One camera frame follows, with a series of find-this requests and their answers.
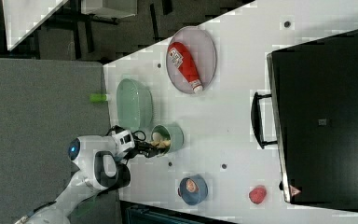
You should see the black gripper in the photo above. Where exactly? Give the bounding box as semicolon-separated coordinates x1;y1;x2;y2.
132;141;169;158

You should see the yellow plush peeled banana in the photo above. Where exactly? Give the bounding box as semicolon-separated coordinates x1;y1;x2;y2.
150;133;171;148

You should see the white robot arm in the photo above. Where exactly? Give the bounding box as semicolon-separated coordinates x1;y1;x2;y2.
14;125;172;224

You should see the green mug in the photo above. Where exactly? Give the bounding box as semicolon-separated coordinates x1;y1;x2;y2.
152;123;184;157

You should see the orange slice toy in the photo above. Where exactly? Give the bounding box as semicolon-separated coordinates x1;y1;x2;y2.
186;179;199;193

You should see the blue bowl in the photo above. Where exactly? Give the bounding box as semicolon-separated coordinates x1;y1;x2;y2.
177;175;209;205

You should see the green plastic colander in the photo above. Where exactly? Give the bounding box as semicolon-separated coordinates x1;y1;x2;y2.
117;78;153;131

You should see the green cylinder on table edge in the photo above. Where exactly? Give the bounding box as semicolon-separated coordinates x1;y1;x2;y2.
89;93;108;103

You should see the red plush ketchup bottle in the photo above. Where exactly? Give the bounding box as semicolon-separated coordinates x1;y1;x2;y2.
167;42;203;94

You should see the grey round plate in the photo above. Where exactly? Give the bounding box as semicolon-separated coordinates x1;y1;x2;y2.
166;26;217;94

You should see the red heart toy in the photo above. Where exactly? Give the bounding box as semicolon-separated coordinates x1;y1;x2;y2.
248;186;267;204

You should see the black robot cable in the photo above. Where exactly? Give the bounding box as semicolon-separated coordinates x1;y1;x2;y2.
105;124;147;143

